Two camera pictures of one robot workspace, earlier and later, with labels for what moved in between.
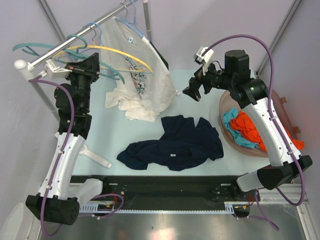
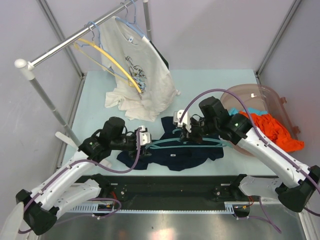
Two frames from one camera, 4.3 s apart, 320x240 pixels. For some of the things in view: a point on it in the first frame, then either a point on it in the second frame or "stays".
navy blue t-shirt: [184, 144] stays
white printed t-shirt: [138, 82] stays
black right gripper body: [217, 79] -> [201, 128]
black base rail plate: [169, 193] stays
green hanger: [77, 51] -> [223, 144]
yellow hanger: [145, 68] -> [102, 67]
